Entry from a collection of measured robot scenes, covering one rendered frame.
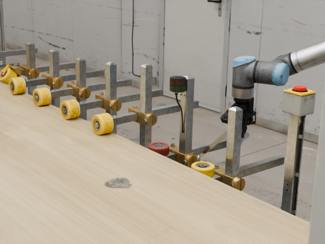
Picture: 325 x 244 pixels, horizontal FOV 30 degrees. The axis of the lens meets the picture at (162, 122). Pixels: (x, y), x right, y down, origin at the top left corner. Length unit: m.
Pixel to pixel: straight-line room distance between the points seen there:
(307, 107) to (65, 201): 0.77
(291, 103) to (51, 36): 6.53
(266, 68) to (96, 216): 1.01
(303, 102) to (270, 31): 3.59
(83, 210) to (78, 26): 5.98
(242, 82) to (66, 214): 1.02
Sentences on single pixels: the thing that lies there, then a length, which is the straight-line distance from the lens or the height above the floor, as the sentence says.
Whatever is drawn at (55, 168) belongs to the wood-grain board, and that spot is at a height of 0.90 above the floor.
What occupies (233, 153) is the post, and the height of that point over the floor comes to 0.95.
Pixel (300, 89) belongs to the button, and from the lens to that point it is 1.85.
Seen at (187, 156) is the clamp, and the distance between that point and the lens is 2.28.
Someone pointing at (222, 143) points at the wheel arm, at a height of 0.85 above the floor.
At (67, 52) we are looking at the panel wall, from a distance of 7.90.
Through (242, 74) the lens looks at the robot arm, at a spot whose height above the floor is 1.13.
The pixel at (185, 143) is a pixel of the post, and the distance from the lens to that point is 2.28.
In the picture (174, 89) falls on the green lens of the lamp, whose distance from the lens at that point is 2.18.
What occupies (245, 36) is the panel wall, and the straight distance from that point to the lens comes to 5.59.
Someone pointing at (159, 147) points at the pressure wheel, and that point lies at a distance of 2.25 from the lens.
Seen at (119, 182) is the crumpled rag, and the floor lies 0.91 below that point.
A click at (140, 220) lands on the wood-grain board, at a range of 1.71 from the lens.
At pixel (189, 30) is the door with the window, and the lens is 6.10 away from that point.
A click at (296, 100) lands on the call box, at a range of 1.84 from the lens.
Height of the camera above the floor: 1.66
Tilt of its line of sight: 17 degrees down
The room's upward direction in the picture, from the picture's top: 1 degrees clockwise
